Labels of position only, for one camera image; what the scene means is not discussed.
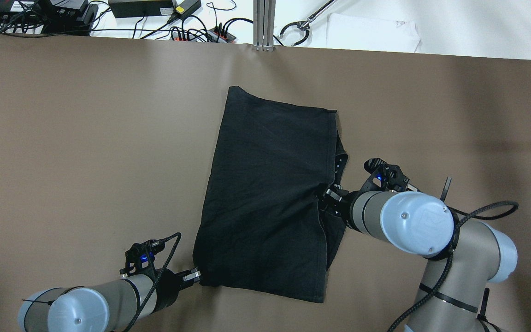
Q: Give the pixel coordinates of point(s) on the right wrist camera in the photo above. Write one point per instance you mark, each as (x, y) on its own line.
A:
(385, 177)

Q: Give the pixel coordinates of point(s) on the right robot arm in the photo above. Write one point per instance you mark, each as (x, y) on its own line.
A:
(463, 253)

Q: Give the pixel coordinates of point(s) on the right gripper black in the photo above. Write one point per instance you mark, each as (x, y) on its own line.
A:
(345, 206)

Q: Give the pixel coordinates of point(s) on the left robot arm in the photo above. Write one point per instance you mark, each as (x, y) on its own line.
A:
(102, 308)

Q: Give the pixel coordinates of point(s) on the grey orange usb hub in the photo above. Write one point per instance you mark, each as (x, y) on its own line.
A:
(219, 35)
(177, 34)

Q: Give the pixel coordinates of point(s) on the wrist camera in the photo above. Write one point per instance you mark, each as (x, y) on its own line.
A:
(140, 257)
(385, 177)

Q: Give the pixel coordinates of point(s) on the black t-shirt with logo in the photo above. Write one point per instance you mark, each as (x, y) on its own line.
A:
(263, 226)

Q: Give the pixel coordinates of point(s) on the aluminium frame post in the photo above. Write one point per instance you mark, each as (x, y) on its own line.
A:
(263, 24)

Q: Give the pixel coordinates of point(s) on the black power adapter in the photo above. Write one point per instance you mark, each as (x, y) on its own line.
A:
(141, 8)

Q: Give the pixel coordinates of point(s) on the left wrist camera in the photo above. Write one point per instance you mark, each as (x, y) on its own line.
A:
(140, 257)

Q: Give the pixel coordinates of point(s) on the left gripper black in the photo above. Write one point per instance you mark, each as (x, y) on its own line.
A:
(168, 283)

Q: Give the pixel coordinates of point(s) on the white paper sheet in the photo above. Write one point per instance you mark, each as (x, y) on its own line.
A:
(371, 34)

